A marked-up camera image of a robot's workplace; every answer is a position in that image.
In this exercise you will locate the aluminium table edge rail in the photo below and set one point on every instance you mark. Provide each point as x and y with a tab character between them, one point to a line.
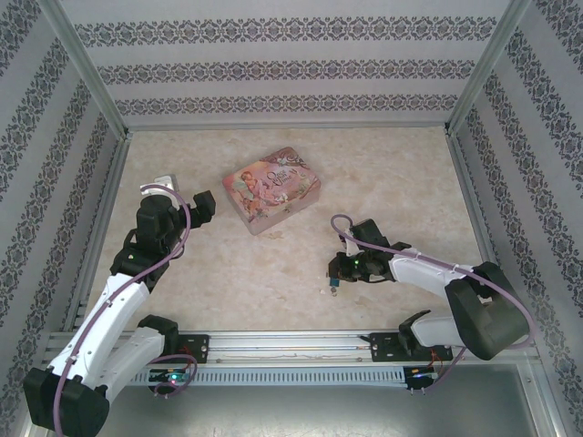
473	200
108	200

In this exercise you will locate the small teal padlock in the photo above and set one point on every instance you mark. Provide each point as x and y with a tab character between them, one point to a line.
335	283

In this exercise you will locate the grey metal panel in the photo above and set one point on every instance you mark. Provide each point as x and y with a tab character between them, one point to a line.
291	414

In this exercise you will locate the left controller board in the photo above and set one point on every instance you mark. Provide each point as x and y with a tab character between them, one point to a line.
170	377

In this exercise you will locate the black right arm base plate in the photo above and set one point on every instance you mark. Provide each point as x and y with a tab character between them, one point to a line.
382	348

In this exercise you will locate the controller board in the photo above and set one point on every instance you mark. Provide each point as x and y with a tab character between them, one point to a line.
419	374
170	377

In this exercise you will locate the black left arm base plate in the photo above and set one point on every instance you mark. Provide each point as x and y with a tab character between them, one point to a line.
196	348

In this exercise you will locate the right controller board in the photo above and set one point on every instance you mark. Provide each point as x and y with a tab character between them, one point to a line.
419	374

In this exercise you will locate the pink illustrated tin box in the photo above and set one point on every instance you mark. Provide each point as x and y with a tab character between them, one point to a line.
268	191

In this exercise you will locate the aluminium frame post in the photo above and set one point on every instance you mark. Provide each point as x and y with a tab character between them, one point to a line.
487	68
91	73

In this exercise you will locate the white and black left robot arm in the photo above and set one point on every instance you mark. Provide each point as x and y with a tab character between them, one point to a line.
114	309

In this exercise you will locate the aluminium mounting rail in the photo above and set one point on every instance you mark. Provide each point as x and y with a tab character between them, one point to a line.
291	343

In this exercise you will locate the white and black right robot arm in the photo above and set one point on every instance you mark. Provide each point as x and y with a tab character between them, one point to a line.
419	268

